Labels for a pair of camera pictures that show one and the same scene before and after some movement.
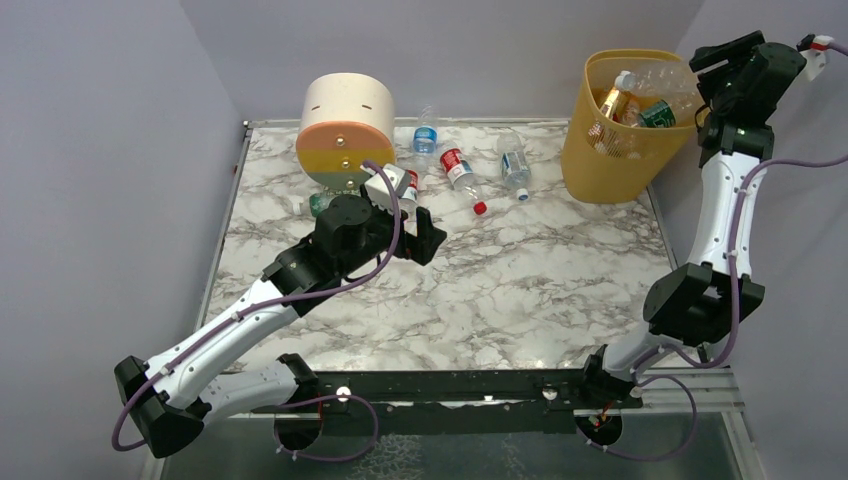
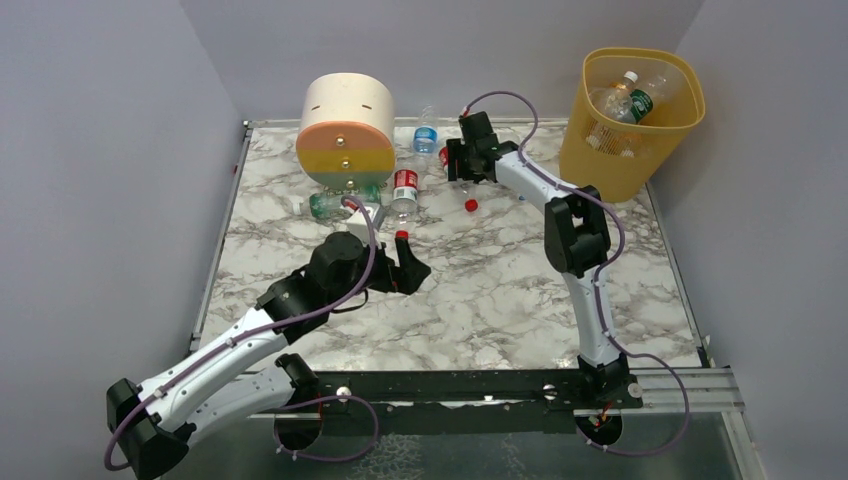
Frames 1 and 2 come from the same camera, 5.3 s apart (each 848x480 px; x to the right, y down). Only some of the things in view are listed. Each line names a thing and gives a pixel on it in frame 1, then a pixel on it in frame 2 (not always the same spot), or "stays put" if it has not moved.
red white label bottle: (409, 200) stays put
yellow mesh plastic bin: (607, 161) stays put
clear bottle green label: (648, 113) → (629, 104)
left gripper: (411, 234) → (400, 270)
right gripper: (717, 54) → (457, 158)
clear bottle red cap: (673, 84) → (623, 103)
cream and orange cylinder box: (347, 118) stays put
